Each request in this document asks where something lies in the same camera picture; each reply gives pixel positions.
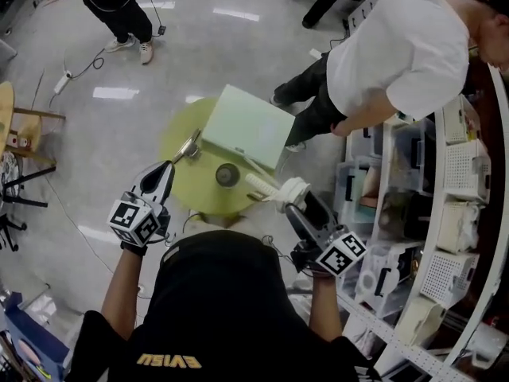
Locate black wristwatch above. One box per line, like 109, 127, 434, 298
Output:
119, 240, 150, 258

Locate person's right forearm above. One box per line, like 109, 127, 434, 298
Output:
307, 275, 344, 345

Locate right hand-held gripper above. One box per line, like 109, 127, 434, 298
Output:
283, 190, 368, 279

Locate white curved shelf unit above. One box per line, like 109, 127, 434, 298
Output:
332, 0, 509, 382

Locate silver metal tool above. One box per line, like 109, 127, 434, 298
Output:
171, 128, 204, 165

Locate person's beige trousers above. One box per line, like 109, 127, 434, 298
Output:
185, 210, 248, 231

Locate person's left forearm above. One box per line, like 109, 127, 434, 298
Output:
100, 248, 145, 342

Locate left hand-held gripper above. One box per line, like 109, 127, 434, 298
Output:
106, 160, 177, 249

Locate round table with green cloth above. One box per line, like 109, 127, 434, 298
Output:
157, 96, 280, 217

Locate black office chair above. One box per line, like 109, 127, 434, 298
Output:
0, 212, 29, 253

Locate red and white bottle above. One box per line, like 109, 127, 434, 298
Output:
6, 134, 32, 150

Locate black floor cable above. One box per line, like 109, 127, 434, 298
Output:
62, 47, 106, 82

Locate black-legged patterned chair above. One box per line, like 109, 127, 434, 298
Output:
0, 151, 57, 209

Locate stack of clear storage boxes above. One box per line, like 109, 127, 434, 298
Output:
333, 117, 438, 320

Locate row of white perforated baskets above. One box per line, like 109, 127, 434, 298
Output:
419, 93, 494, 310

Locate blue plastic chair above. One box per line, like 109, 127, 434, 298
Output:
2, 290, 72, 382

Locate pale green flat box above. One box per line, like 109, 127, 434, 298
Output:
201, 84, 297, 171

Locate round wooden table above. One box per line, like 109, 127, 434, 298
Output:
0, 80, 67, 167

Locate person's black t-shirt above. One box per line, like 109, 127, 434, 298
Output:
68, 229, 383, 382

